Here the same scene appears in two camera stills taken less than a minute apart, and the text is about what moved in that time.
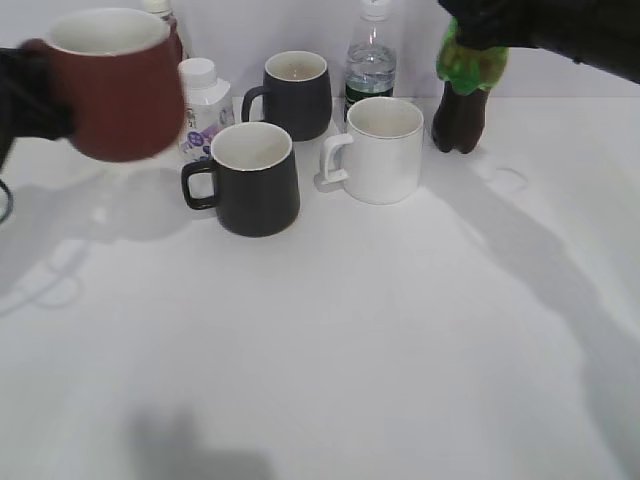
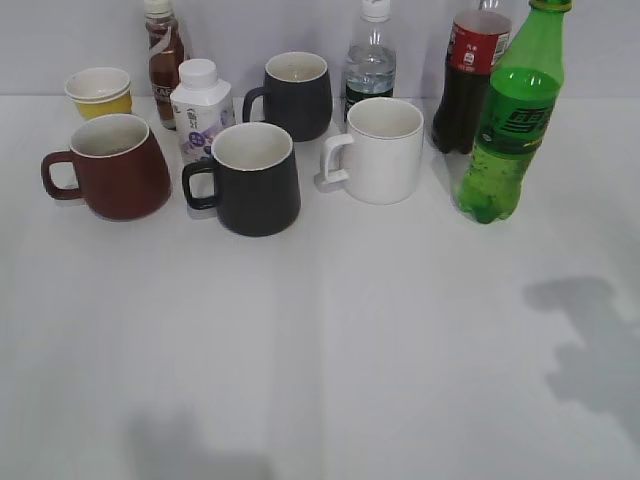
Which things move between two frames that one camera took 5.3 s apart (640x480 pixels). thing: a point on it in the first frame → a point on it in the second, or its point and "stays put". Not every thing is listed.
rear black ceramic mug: x=296 y=94 stays put
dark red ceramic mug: x=123 y=74 → x=114 y=165
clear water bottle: x=371 y=65 stays put
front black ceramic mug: x=256 y=182 stays put
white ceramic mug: x=384 y=148 stays put
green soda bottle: x=469 y=70 → x=520 y=105
